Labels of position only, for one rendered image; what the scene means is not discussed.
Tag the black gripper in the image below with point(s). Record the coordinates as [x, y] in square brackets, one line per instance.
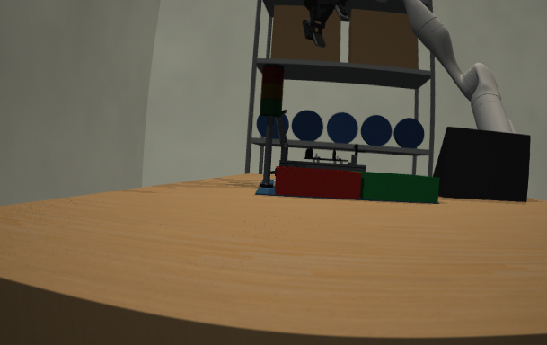
[321, 10]

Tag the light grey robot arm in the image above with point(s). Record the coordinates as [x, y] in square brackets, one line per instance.
[487, 108]

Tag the green square bin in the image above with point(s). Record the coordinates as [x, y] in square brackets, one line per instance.
[399, 187]

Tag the red bin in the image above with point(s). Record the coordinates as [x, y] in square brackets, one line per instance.
[310, 182]

